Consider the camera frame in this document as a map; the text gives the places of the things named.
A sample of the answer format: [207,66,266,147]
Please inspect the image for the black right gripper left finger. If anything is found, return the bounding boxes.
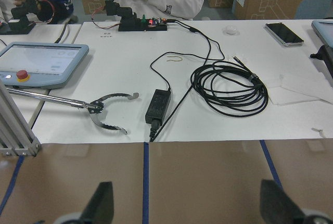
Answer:
[79,181,114,223]

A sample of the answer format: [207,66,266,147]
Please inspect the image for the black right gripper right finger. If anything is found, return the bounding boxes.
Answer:
[260,180,308,223]

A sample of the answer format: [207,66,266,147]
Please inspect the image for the black power adapter brick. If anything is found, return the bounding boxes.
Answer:
[145,89,171,124]

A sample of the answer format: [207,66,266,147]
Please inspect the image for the coiled black cable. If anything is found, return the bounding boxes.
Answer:
[190,56,269,118]

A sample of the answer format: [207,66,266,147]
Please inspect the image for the aluminium frame post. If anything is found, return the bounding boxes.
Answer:
[1,83,41,156]

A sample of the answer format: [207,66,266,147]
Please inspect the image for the black smartphone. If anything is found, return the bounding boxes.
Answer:
[264,22,304,46]

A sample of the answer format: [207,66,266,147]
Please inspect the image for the green handled reacher grabber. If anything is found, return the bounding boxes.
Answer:
[7,88,139,135]

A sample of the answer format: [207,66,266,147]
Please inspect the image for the blue teach pendant tablet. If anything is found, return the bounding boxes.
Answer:
[1,42,89,89]

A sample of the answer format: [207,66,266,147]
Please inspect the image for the small black desktop robot arm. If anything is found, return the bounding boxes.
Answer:
[104,0,306,223]

